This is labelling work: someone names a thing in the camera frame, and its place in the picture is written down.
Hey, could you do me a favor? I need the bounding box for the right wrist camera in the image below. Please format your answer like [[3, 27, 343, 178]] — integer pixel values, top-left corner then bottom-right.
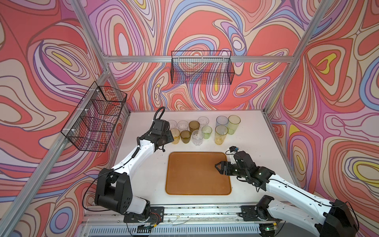
[[229, 146, 239, 153]]

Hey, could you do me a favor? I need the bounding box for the yellow short plastic glass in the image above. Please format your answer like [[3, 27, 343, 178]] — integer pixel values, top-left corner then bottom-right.
[[170, 128, 181, 144]]

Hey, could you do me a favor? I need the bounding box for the clear glass back centre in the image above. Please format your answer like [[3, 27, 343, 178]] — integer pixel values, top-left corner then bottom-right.
[[197, 116, 209, 127]]

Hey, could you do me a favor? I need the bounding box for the bluish clear tall glass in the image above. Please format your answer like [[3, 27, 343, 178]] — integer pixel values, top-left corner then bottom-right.
[[216, 116, 229, 126]]

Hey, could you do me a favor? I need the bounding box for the clear faceted glass front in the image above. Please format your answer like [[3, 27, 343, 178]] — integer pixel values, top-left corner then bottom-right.
[[191, 130, 204, 146]]

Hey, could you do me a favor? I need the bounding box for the brown short glass front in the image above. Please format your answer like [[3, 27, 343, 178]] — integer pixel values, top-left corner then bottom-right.
[[180, 130, 191, 144]]

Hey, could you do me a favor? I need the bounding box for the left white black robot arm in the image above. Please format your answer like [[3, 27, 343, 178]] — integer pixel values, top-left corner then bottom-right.
[[94, 119, 174, 214]]

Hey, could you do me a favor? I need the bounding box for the back black wire basket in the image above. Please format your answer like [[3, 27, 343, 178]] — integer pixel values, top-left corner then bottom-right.
[[170, 49, 235, 85]]

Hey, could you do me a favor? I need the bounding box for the brown tall glass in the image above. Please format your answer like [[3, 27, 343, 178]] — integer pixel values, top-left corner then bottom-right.
[[189, 120, 200, 133]]

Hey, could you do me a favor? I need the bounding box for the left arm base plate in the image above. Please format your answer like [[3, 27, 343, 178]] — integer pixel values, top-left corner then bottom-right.
[[123, 206, 164, 224]]

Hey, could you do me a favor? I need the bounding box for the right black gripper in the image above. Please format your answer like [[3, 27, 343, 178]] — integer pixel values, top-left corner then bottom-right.
[[214, 161, 249, 179]]

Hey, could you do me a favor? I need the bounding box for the green short glass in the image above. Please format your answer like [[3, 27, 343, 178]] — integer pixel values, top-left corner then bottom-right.
[[201, 125, 213, 139]]

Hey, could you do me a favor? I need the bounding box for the black wire basket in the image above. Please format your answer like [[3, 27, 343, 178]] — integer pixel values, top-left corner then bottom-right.
[[170, 49, 235, 85], [61, 82, 127, 152]]

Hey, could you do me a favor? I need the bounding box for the left black wire basket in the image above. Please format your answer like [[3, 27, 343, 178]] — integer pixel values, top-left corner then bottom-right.
[[61, 82, 127, 152]]

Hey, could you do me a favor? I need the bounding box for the clear faceted glass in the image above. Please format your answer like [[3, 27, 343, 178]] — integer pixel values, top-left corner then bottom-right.
[[168, 120, 177, 130], [191, 130, 204, 146]]

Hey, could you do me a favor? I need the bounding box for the brown plastic tray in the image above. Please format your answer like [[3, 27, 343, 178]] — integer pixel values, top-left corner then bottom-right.
[[165, 152, 232, 196]]

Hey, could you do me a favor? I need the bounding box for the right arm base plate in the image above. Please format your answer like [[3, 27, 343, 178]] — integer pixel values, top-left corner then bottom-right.
[[238, 205, 281, 222]]

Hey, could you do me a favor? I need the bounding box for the green tall glass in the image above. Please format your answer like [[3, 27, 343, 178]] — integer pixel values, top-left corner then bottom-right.
[[228, 115, 241, 135]]

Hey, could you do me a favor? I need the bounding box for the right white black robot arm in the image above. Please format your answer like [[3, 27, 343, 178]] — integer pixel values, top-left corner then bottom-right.
[[215, 147, 360, 237]]

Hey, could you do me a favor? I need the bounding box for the yellow tall glass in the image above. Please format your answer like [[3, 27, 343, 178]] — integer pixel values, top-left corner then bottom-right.
[[215, 125, 229, 145]]

